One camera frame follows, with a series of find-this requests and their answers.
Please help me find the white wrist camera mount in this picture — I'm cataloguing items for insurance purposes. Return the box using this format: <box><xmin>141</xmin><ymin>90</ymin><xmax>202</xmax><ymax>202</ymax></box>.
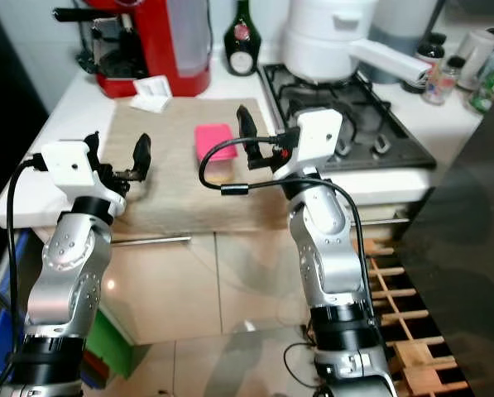
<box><xmin>271</xmin><ymin>108</ymin><xmax>344</xmax><ymax>181</ymax></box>
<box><xmin>31</xmin><ymin>139</ymin><xmax>107</xmax><ymax>203</ymax></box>

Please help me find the white paper slip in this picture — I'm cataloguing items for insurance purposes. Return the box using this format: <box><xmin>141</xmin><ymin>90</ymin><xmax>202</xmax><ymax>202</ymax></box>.
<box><xmin>131</xmin><ymin>74</ymin><xmax>173</xmax><ymax>114</ymax></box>

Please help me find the small clear glass jar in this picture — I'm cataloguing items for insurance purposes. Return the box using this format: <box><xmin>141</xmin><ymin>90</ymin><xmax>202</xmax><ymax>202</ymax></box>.
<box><xmin>422</xmin><ymin>56</ymin><xmax>464</xmax><ymax>106</ymax></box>

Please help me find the black capped dark bottle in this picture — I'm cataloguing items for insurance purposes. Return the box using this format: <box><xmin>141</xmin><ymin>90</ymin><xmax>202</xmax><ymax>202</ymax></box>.
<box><xmin>404</xmin><ymin>31</ymin><xmax>446</xmax><ymax>92</ymax></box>

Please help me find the white cylindrical tin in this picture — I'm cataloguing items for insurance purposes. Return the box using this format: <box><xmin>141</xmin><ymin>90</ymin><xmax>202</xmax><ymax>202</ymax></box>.
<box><xmin>456</xmin><ymin>27</ymin><xmax>494</xmax><ymax>90</ymax></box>

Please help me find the long metal cabinet handle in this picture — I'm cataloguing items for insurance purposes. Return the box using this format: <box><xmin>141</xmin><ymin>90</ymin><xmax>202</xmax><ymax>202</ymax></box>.
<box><xmin>114</xmin><ymin>236</ymin><xmax>192</xmax><ymax>246</ymax></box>

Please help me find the black glossy tall appliance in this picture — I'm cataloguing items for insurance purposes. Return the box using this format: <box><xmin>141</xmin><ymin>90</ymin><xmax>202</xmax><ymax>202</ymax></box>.
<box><xmin>0</xmin><ymin>0</ymin><xmax>49</xmax><ymax>282</ymax></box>

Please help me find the dark green glass bottle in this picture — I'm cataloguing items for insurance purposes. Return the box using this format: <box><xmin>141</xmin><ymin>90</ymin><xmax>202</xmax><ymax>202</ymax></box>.
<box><xmin>223</xmin><ymin>0</ymin><xmax>264</xmax><ymax>78</ymax></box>

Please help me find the grey cylindrical container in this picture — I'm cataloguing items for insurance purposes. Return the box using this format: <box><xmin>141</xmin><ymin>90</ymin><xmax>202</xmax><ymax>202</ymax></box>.
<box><xmin>362</xmin><ymin>0</ymin><xmax>446</xmax><ymax>84</ymax></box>

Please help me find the green plastic bin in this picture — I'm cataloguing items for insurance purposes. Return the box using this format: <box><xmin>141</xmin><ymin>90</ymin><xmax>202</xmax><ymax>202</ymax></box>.
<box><xmin>85</xmin><ymin>310</ymin><xmax>136</xmax><ymax>385</ymax></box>

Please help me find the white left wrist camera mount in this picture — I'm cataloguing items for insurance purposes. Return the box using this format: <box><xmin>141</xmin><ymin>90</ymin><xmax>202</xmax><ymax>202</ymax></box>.
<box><xmin>31</xmin><ymin>139</ymin><xmax>107</xmax><ymax>203</ymax></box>

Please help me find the beige cloth mat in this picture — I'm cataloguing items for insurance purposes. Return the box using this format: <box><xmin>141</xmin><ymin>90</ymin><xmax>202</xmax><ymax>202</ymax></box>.
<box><xmin>114</xmin><ymin>98</ymin><xmax>297</xmax><ymax>237</ymax></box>

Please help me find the white saucepan with handle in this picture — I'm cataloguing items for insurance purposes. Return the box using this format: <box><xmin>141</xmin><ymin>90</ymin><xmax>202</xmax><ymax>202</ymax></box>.
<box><xmin>282</xmin><ymin>0</ymin><xmax>434</xmax><ymax>88</ymax></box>

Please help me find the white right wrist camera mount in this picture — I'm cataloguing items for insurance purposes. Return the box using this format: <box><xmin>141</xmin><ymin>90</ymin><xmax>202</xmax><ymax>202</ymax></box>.
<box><xmin>271</xmin><ymin>108</ymin><xmax>344</xmax><ymax>181</ymax></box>

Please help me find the steel gas hob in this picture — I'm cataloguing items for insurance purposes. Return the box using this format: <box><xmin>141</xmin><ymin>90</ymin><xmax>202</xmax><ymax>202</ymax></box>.
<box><xmin>259</xmin><ymin>62</ymin><xmax>438</xmax><ymax>173</ymax></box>

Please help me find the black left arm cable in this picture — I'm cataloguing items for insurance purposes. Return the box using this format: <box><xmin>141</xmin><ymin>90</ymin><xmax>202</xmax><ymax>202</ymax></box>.
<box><xmin>5</xmin><ymin>157</ymin><xmax>45</xmax><ymax>397</ymax></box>

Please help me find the beige kitchen base cabinet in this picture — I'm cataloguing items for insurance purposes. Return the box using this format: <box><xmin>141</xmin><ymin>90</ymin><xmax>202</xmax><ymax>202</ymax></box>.
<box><xmin>106</xmin><ymin>223</ymin><xmax>330</xmax><ymax>347</ymax></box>

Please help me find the red espresso machine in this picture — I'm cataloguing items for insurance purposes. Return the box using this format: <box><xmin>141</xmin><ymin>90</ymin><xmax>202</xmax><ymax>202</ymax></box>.
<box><xmin>54</xmin><ymin>0</ymin><xmax>213</xmax><ymax>98</ymax></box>

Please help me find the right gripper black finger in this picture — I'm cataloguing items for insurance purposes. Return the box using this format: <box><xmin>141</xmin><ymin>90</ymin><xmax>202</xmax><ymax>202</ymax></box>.
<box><xmin>236</xmin><ymin>104</ymin><xmax>262</xmax><ymax>155</ymax></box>

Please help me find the thin black floor cable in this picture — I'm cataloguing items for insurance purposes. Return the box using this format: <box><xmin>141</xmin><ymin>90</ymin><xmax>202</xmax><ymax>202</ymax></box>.
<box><xmin>282</xmin><ymin>342</ymin><xmax>322</xmax><ymax>390</ymax></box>

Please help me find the wooden wine rack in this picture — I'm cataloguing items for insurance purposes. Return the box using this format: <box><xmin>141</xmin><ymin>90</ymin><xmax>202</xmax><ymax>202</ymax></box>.
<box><xmin>305</xmin><ymin>236</ymin><xmax>475</xmax><ymax>397</ymax></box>

